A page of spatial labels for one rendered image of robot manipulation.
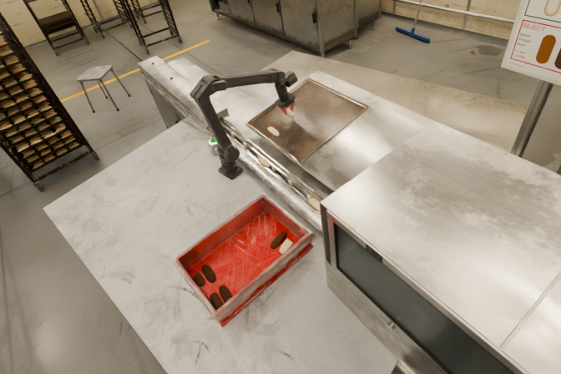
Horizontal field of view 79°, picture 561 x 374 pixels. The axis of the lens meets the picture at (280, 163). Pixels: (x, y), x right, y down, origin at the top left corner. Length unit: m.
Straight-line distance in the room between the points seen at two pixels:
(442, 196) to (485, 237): 0.15
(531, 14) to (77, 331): 2.87
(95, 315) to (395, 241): 2.20
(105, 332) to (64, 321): 0.33
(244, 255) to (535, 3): 1.42
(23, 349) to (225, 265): 1.73
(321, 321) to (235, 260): 0.43
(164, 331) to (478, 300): 1.05
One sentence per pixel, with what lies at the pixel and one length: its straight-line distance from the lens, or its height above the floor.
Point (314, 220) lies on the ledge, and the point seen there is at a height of 0.86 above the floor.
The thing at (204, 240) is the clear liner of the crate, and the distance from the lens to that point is 1.47.
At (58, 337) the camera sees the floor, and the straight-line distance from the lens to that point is 2.79.
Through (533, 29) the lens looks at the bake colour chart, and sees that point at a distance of 1.59.
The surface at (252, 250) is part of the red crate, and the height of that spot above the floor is 0.82.
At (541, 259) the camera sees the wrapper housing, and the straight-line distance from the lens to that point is 0.95.
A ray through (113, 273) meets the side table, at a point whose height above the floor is 0.82.
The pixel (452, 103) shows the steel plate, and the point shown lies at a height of 0.82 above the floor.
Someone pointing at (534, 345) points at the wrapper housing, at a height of 1.30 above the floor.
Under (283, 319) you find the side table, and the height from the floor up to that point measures 0.82.
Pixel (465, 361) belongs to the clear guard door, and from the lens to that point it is 0.95.
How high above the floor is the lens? 2.03
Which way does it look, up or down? 42 degrees down
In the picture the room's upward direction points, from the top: 11 degrees counter-clockwise
